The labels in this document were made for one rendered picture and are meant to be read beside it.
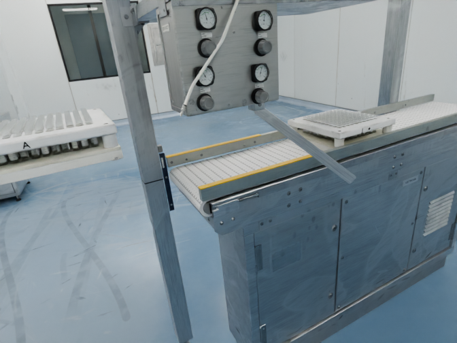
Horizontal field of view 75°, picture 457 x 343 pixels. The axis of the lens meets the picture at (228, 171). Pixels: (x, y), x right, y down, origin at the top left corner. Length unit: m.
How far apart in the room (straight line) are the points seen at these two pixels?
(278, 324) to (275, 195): 0.54
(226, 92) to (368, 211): 0.78
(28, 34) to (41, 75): 0.61
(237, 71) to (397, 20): 0.98
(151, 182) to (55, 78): 5.07
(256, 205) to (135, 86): 0.46
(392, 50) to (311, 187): 0.82
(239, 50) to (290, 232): 0.58
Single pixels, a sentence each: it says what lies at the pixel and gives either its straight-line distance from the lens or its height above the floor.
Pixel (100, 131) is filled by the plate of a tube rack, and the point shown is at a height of 1.03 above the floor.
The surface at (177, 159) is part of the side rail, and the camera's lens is 0.94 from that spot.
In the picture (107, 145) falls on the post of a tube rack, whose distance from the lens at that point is 0.63.
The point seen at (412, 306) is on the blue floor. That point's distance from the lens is 1.71.
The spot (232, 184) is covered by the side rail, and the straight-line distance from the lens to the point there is 0.71.
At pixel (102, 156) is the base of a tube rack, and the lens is 0.63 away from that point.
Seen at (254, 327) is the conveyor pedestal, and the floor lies 0.30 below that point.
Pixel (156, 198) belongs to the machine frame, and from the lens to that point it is 0.98.
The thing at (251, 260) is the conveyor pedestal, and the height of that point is 0.57.
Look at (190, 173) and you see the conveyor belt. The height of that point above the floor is 0.83.
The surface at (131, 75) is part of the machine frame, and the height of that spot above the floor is 1.11.
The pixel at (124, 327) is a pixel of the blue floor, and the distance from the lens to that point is 1.64.
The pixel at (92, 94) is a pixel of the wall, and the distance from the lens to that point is 5.92.
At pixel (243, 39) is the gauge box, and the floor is 1.17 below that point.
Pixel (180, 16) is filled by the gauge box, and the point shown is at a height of 1.21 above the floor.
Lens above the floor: 1.16
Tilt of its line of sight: 23 degrees down
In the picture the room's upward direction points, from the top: 5 degrees counter-clockwise
